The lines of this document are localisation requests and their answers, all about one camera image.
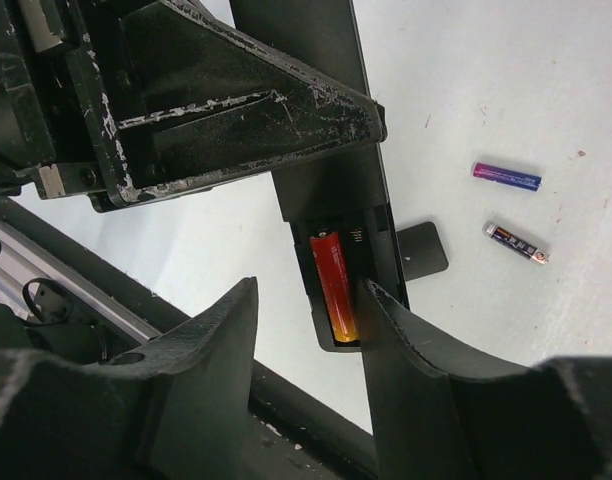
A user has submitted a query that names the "red orange battery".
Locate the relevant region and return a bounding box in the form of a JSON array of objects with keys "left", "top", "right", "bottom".
[{"left": 310, "top": 231, "right": 359, "bottom": 343}]

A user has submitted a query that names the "black silver battery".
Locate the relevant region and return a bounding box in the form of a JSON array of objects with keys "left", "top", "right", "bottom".
[{"left": 483, "top": 222, "right": 550, "bottom": 265}]

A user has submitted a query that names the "black battery cover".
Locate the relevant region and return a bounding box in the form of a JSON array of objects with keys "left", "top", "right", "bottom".
[{"left": 397, "top": 221, "right": 449, "bottom": 281}]

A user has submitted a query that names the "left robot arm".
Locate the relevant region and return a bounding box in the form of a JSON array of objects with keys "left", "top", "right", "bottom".
[{"left": 0, "top": 1, "right": 387, "bottom": 212}]

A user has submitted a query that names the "black remote control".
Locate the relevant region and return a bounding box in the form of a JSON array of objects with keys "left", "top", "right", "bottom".
[{"left": 230, "top": 1, "right": 408, "bottom": 353}]

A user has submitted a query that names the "purple blue battery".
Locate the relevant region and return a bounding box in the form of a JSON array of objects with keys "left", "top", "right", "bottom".
[{"left": 472, "top": 162, "right": 542, "bottom": 192}]

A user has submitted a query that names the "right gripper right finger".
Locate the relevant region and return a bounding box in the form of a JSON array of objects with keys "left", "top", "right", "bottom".
[{"left": 358, "top": 280, "right": 612, "bottom": 479}]

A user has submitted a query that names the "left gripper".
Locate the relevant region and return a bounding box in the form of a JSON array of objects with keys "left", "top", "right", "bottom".
[{"left": 15, "top": 1, "right": 387, "bottom": 212}]

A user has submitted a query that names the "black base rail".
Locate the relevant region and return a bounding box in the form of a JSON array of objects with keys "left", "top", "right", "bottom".
[{"left": 0, "top": 198, "right": 377, "bottom": 479}]

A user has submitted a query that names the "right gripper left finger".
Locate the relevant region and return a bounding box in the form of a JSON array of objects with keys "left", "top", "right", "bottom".
[{"left": 0, "top": 277, "right": 258, "bottom": 479}]

